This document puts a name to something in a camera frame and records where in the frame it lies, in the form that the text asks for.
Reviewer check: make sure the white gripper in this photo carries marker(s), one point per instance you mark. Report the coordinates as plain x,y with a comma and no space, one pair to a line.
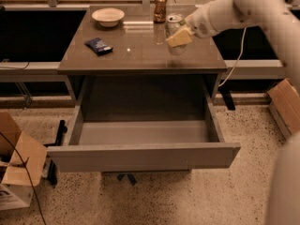
199,22

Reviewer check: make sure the green white 7up can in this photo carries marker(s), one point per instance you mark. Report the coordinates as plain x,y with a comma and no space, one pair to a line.
173,22

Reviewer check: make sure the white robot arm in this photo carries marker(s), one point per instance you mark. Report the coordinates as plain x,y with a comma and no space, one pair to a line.
282,30

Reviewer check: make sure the brown soda can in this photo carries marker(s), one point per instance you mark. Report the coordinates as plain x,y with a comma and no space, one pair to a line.
160,11

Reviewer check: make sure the grey cabinet with glossy top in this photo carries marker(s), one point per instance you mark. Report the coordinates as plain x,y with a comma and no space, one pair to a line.
139,47

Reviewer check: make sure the open grey top drawer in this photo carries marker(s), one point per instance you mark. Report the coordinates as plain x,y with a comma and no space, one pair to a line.
143,124

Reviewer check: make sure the white ceramic bowl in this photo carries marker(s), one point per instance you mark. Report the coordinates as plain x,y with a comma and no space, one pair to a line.
108,17

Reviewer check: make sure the blue snack bag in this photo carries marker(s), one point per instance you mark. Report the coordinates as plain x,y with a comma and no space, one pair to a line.
98,46

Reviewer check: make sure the cardboard box right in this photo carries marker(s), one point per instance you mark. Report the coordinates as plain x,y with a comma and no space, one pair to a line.
285,107

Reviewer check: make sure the open cardboard box left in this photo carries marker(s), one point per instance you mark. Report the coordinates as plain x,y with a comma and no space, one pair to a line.
22,162

